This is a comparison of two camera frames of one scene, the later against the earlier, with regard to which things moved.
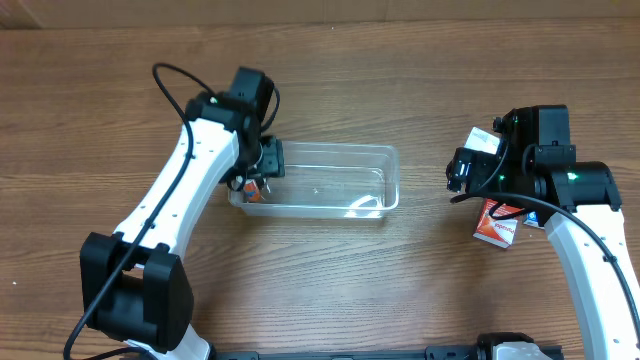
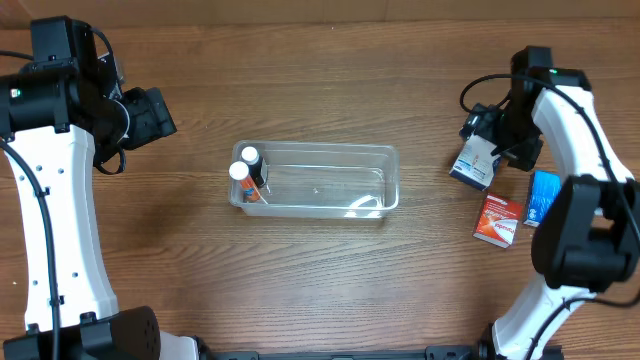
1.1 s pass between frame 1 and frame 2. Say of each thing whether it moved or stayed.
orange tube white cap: stayed
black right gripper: moved
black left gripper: moved
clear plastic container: stayed
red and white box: stayed
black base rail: stayed
